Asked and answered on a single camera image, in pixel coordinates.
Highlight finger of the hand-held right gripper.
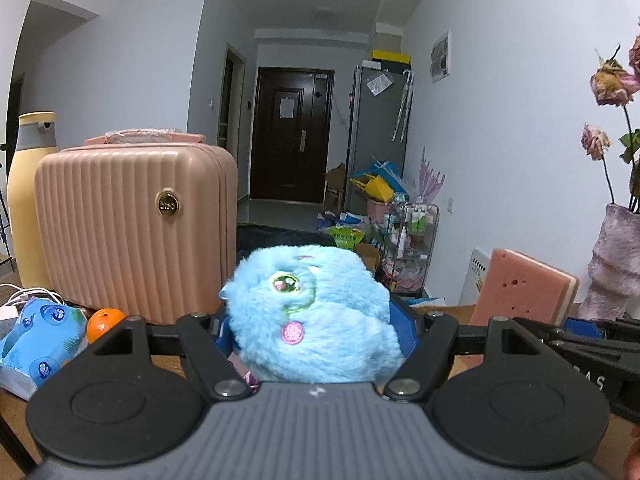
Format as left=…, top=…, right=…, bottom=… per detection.
left=515, top=316, right=609, bottom=348

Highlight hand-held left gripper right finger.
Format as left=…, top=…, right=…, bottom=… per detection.
left=384, top=296, right=556, bottom=401

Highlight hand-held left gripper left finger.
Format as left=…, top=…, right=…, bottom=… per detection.
left=75, top=312, right=251, bottom=402

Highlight pink sponge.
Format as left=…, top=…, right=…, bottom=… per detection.
left=467, top=248, right=580, bottom=358

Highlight blue plush toy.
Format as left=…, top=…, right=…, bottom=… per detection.
left=218, top=244, right=404, bottom=383

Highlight purple ceramic vase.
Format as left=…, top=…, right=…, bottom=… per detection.
left=577, top=203, right=640, bottom=321

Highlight small open carton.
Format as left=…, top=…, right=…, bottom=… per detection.
left=352, top=243, right=381, bottom=274

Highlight black bag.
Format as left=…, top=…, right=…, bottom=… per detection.
left=236, top=223, right=326, bottom=261

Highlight green snack bag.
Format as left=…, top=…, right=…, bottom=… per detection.
left=327, top=224, right=366, bottom=251

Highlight orange fruit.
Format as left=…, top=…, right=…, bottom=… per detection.
left=85, top=308, right=129, bottom=345

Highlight pink bin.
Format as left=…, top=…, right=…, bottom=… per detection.
left=366, top=197, right=396, bottom=224

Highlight pink ribbed suitcase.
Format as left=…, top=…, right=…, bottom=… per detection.
left=33, top=132, right=239, bottom=326

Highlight blue and yellow bags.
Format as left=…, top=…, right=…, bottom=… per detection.
left=348, top=159, right=406, bottom=201

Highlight purple feather decoration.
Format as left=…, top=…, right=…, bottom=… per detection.
left=417, top=147, right=446, bottom=206

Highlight brown carton on floor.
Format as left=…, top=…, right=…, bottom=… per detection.
left=323, top=162, right=347, bottom=216

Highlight blue tissue pack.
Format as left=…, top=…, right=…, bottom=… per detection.
left=0, top=297, right=90, bottom=401

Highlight grey refrigerator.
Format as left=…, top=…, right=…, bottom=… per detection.
left=344, top=62, right=415, bottom=212

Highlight dark brown entrance door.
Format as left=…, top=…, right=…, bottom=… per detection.
left=249, top=66, right=335, bottom=206

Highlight hanging folded umbrella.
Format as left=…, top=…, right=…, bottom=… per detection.
left=392, top=70, right=415, bottom=142

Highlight yellow thermos jug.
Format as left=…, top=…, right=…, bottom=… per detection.
left=6, top=111, right=59, bottom=291

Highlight dried pink roses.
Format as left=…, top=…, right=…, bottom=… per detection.
left=581, top=19, right=640, bottom=214

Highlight clear plastic bag on refrigerator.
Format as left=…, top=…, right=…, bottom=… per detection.
left=364, top=70, right=394, bottom=96

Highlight black tripod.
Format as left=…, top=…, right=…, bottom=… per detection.
left=0, top=142, right=16, bottom=274

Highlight yellow black box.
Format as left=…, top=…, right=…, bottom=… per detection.
left=370, top=49, right=412, bottom=65

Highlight wire trolley with bottles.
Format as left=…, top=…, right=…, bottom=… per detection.
left=382, top=201, right=440, bottom=294

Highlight white charger with cable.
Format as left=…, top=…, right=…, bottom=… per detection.
left=0, top=283, right=66, bottom=322

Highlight white wall panel box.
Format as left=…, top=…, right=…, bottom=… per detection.
left=429, top=29, right=452, bottom=84

